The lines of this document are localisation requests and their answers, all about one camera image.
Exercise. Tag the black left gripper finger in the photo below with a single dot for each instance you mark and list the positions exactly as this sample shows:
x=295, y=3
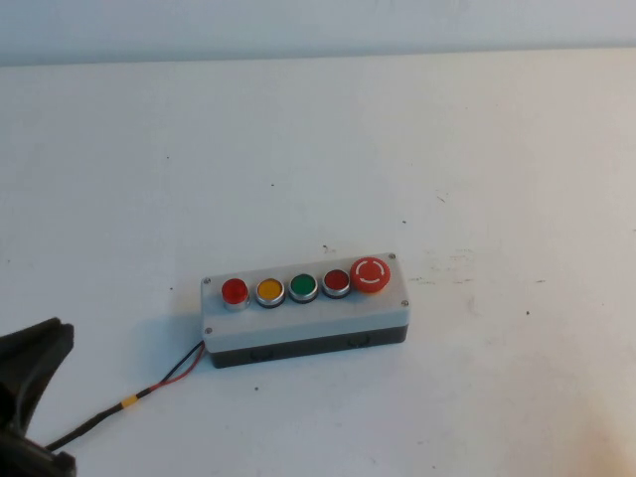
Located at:
x=30, y=343
x=47, y=370

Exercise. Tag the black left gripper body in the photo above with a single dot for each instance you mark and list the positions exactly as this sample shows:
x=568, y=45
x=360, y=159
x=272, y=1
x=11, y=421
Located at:
x=25, y=457

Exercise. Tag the yellow push button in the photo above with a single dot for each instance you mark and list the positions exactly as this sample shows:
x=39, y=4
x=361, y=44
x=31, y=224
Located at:
x=270, y=291

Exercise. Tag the grey button control box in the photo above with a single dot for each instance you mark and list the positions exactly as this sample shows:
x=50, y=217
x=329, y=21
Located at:
x=308, y=318

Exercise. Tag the green push button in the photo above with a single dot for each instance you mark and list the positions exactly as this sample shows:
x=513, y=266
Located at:
x=303, y=285

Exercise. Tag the flat red push button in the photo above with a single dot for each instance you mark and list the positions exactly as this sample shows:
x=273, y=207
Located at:
x=336, y=281

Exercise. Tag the red emergency stop mushroom button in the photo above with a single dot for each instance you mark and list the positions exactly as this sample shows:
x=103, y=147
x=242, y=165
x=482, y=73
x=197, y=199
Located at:
x=371, y=273

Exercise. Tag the red indicator lamp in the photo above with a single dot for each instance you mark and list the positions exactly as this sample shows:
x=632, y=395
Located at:
x=235, y=292

